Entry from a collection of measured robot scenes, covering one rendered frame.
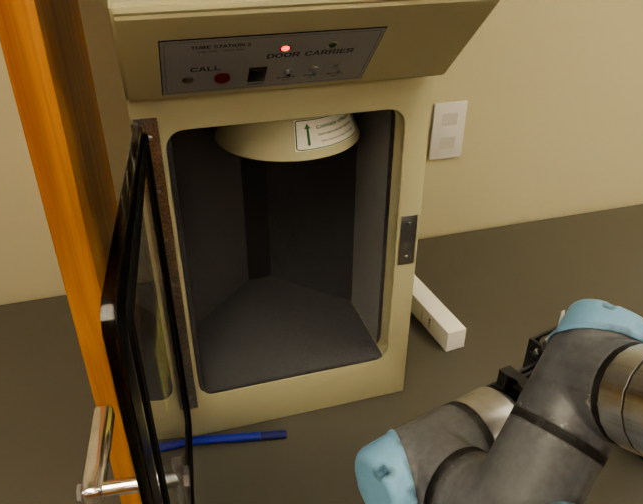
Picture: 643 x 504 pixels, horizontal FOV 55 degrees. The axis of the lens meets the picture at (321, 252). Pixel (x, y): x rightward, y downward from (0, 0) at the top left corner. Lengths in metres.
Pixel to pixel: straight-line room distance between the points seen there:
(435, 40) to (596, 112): 0.87
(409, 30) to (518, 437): 0.35
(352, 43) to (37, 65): 0.26
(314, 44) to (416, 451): 0.35
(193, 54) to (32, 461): 0.59
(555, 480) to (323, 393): 0.46
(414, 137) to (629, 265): 0.72
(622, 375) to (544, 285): 0.76
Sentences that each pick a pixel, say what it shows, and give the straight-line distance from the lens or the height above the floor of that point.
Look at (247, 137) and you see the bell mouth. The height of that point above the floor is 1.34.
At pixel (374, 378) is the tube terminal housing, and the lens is 0.90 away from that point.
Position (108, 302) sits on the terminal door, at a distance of 0.36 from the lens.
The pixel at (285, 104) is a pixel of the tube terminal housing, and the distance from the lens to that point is 0.65.
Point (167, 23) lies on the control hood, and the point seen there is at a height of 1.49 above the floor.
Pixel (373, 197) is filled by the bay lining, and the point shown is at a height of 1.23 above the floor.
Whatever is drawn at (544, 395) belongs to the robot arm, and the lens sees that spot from 0.50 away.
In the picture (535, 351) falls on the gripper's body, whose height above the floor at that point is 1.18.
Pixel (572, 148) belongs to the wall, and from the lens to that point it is 1.45.
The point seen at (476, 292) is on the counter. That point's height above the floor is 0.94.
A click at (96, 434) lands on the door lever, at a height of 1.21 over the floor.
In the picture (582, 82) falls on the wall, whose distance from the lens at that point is 1.39.
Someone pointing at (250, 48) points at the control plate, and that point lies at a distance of 0.54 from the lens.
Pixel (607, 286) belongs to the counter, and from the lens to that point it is 1.26.
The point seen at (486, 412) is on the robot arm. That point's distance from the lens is 0.59.
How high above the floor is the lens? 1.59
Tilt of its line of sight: 32 degrees down
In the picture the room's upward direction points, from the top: straight up
